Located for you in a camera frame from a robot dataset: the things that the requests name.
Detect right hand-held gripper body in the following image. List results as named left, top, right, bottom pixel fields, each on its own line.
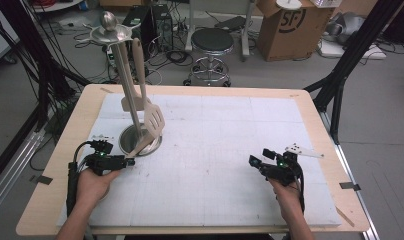
left=258, top=143, right=324, bottom=187

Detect cardboard box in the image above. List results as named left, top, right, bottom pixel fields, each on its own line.
left=256, top=0, right=334, bottom=63

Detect white power strip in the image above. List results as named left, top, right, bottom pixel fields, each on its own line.
left=105, top=46, right=118, bottom=69

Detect grey bag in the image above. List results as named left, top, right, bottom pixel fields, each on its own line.
left=324, top=12, right=366, bottom=46

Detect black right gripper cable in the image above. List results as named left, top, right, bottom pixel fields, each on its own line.
left=291, top=169, right=306, bottom=214

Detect beige slotted spatula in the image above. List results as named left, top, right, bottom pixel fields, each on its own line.
left=131, top=37, right=166, bottom=139

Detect black flat laptop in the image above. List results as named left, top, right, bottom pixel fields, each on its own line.
left=213, top=15, right=247, bottom=33

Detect person's right hand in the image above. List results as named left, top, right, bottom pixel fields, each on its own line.
left=268, top=177, right=305, bottom=218

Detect black frame post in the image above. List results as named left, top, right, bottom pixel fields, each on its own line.
left=303, top=0, right=404, bottom=146
left=0, top=0, right=91, bottom=133

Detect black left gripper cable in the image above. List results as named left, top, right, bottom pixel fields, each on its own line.
left=65, top=140, right=98, bottom=218

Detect thin wooden strip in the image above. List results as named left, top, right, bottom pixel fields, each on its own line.
left=334, top=206, right=356, bottom=228

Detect aluminium rail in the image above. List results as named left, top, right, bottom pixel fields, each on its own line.
left=318, top=111, right=381, bottom=240
left=0, top=128, right=46, bottom=218

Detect white desk leg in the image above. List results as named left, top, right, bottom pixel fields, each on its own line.
left=241, top=0, right=258, bottom=63
left=184, top=0, right=196, bottom=53

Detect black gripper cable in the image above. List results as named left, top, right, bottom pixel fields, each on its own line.
left=65, top=140, right=98, bottom=218
left=291, top=169, right=306, bottom=214

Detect person's left hand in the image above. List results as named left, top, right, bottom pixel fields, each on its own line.
left=75, top=167, right=122, bottom=208

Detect black computer tower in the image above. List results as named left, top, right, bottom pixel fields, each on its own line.
left=122, top=5, right=158, bottom=61
left=151, top=3, right=174, bottom=53

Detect black tape piece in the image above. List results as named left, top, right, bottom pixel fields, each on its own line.
left=29, top=174, right=54, bottom=186
left=339, top=181, right=362, bottom=192

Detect black round stool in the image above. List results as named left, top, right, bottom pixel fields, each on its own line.
left=183, top=27, right=235, bottom=88

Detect metal utensil rack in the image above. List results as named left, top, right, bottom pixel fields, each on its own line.
left=77, top=10, right=164, bottom=158

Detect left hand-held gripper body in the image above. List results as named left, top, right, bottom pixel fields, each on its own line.
left=84, top=134, right=128, bottom=177

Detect white flat board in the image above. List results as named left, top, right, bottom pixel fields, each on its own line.
left=318, top=39, right=388, bottom=61

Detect beige solid spatula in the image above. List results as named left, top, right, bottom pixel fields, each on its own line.
left=116, top=41, right=152, bottom=113

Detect white foam mat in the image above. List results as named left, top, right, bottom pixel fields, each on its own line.
left=56, top=93, right=343, bottom=228

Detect white round dish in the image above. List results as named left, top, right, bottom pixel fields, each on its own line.
left=275, top=0, right=303, bottom=11

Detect white round table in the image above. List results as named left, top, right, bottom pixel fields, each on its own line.
left=29, top=0, right=84, bottom=14

